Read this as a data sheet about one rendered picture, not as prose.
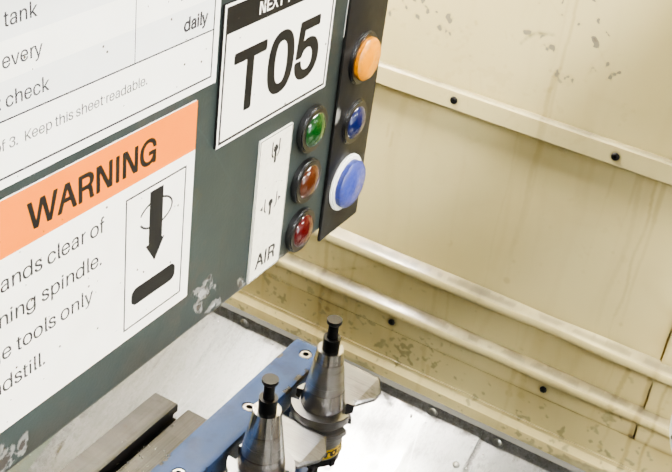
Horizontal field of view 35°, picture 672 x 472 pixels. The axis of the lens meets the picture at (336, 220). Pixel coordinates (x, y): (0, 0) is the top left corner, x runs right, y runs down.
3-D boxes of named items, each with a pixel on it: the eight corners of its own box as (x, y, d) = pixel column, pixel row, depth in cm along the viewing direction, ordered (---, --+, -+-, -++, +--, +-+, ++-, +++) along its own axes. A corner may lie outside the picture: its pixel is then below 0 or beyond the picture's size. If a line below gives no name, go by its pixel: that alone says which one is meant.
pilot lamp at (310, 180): (320, 192, 60) (324, 158, 59) (299, 208, 58) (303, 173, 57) (311, 189, 60) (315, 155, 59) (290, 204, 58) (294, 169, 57)
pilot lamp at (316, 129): (327, 142, 58) (331, 106, 57) (305, 156, 56) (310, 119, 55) (317, 139, 58) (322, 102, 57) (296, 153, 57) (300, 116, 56)
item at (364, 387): (389, 386, 112) (390, 380, 111) (364, 413, 108) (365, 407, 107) (332, 359, 114) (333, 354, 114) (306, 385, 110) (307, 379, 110)
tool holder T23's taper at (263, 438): (254, 440, 100) (260, 385, 96) (294, 461, 98) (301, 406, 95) (227, 468, 97) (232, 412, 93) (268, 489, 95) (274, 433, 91)
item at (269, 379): (264, 400, 95) (267, 369, 93) (280, 408, 94) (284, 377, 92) (253, 410, 94) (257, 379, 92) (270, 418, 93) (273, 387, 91)
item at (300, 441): (336, 445, 103) (337, 439, 103) (307, 477, 99) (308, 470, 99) (276, 414, 106) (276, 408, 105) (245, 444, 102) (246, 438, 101)
